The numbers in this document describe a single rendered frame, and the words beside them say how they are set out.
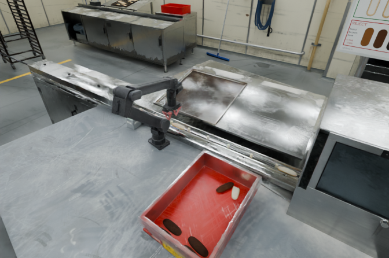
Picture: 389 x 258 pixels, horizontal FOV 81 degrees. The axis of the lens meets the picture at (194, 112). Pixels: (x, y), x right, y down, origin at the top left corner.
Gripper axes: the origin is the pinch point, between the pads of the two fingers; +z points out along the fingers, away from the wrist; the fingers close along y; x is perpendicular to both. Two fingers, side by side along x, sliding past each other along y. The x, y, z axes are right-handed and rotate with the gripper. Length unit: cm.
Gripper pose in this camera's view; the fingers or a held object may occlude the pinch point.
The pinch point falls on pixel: (172, 116)
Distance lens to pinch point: 148.8
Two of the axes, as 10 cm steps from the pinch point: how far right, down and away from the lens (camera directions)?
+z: -0.1, 8.5, 5.3
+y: -5.6, 4.4, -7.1
